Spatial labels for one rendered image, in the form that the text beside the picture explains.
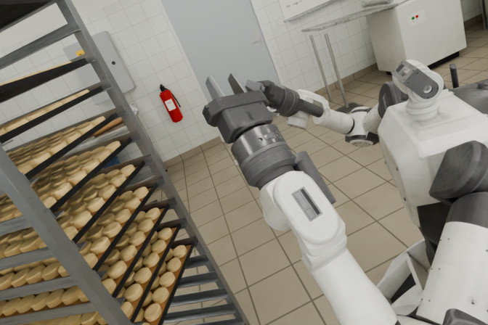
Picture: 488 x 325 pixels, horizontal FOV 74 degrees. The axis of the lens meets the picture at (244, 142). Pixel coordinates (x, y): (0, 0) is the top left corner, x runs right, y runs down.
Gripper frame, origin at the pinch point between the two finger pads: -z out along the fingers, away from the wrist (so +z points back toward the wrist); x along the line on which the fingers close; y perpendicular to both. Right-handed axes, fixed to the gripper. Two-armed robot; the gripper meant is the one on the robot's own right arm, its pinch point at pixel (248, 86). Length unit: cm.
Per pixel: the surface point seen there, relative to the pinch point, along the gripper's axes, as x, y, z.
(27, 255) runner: -13, 53, -42
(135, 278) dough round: -20, 62, -12
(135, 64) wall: -328, -75, 64
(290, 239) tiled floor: -77, 63, 117
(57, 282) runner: -12, 59, -35
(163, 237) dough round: -30, 52, -1
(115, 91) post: -30.3, 8.2, -27.5
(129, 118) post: -30.4, 15.1, -21.2
